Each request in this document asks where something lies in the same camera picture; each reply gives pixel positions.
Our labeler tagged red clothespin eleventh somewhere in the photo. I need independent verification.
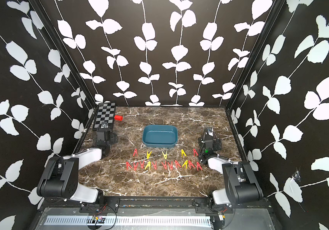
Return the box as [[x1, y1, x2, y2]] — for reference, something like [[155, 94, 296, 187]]
[[132, 149, 139, 157]]

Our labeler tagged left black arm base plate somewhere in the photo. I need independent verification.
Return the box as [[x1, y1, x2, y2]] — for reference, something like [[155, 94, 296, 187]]
[[79, 196, 120, 215]]

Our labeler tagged small red block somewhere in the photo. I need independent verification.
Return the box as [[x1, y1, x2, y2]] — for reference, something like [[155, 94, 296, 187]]
[[114, 116, 123, 121]]

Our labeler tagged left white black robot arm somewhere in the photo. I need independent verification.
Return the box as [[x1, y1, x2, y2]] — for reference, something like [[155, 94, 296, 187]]
[[37, 128, 118, 204]]

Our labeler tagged small circuit board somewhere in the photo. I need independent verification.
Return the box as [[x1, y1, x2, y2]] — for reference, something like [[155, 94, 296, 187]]
[[87, 216, 106, 226]]

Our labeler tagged white perforated rail strip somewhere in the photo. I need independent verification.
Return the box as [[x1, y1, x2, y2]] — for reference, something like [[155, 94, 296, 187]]
[[43, 215, 211, 227]]

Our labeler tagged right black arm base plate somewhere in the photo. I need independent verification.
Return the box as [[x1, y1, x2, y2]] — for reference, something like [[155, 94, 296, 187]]
[[193, 197, 234, 215]]

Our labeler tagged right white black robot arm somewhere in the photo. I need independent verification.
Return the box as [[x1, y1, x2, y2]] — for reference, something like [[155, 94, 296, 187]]
[[198, 137, 263, 206]]

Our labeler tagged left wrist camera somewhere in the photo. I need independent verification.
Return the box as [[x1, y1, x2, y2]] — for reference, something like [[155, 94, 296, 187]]
[[97, 122, 111, 133]]

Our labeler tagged black white checkerboard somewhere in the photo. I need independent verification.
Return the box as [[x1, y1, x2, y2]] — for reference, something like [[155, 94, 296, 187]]
[[93, 102, 116, 131]]

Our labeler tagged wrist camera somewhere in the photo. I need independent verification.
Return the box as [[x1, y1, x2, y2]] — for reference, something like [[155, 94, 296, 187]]
[[97, 122, 111, 133], [203, 127, 215, 141]]

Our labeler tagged teal plastic storage box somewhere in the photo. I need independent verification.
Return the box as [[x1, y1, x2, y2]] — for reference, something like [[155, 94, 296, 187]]
[[142, 125, 178, 148]]

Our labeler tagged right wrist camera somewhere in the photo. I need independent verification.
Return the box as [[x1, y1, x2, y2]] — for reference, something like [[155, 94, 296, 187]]
[[203, 127, 215, 141]]

